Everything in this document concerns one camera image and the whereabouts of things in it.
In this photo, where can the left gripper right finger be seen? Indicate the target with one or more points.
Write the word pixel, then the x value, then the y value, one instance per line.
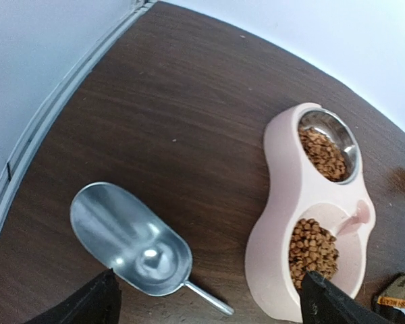
pixel 323 302

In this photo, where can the metal scoop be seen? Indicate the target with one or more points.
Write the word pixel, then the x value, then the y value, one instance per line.
pixel 124 235

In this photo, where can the dog food kibble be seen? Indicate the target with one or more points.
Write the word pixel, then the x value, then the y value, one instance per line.
pixel 312 248

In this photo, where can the dog food bag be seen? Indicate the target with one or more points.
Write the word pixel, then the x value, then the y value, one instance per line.
pixel 390 302

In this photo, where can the steel bowl insert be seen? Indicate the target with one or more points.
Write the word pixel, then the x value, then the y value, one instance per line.
pixel 329 145

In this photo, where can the pink double pet bowl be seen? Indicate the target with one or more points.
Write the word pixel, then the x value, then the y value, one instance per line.
pixel 298 191

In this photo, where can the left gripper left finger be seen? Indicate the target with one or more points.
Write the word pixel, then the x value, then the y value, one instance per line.
pixel 97 301

